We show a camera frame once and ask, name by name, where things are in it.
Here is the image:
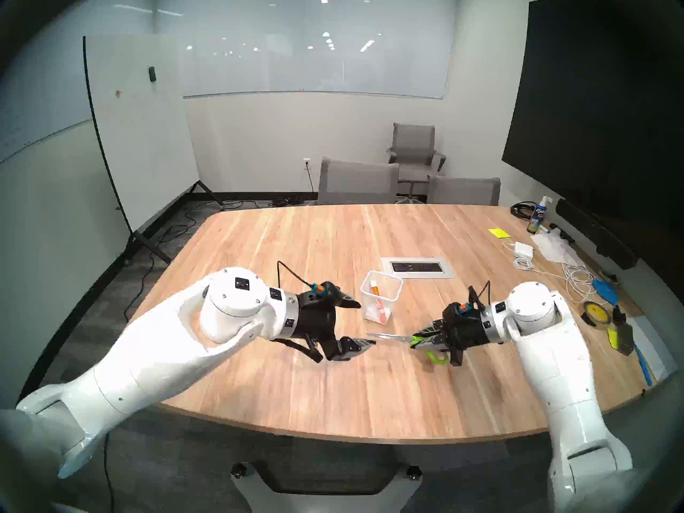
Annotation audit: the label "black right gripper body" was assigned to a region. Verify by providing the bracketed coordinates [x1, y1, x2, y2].
[442, 308, 489, 366]

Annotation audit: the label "white paper sheet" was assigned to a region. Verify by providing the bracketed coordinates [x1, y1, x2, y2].
[625, 316, 678, 382]

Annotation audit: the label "orange white Expo marker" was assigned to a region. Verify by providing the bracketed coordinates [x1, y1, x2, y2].
[369, 281, 390, 324]

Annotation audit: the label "whiteboard cleaner spray bottle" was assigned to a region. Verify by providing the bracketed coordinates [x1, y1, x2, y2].
[526, 196, 551, 235]

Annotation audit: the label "wide glass wall board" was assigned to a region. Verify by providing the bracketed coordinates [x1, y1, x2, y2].
[156, 0, 457, 100]

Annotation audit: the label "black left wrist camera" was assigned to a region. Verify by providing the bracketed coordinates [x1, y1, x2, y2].
[310, 282, 345, 305]

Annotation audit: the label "gray office chair with armrests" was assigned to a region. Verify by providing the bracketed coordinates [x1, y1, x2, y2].
[386, 123, 447, 203]

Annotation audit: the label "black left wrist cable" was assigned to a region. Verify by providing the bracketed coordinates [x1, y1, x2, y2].
[276, 261, 316, 291]

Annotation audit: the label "large black wall screen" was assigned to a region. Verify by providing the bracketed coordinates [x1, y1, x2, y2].
[501, 0, 684, 261]

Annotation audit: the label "white crumpled plastic sheet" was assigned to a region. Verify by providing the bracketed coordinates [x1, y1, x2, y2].
[531, 231, 586, 267]

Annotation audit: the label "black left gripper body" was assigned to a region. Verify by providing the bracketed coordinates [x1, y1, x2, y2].
[297, 294, 343, 362]

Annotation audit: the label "green handled scissors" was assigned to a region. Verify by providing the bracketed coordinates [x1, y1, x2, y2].
[368, 330, 450, 366]

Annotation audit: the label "bright blue thin stick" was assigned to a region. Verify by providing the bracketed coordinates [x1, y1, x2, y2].
[633, 342, 654, 387]

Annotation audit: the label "dark gray small box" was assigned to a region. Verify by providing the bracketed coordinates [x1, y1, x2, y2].
[615, 321, 636, 356]

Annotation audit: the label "silver table outlet box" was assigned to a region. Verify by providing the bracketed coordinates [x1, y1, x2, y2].
[380, 257, 456, 279]

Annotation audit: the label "white mesh pen holder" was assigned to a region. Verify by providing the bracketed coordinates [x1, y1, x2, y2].
[360, 270, 404, 324]

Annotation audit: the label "white charger cable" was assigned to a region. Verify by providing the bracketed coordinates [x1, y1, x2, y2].
[513, 256, 607, 305]

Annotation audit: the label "yellow black tape roll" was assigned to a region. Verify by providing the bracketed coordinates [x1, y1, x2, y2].
[581, 300, 614, 329]

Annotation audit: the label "gray mesh office chair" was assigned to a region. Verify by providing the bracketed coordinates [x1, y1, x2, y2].
[318, 157, 400, 205]
[426, 175, 501, 206]

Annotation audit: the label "side wall whiteboard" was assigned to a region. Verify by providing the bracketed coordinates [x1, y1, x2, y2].
[0, 36, 94, 162]

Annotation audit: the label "black video sound bar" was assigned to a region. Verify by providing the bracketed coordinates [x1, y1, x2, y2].
[556, 198, 639, 271]

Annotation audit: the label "rolling white whiteboard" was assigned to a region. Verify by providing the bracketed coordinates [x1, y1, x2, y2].
[83, 34, 225, 267]

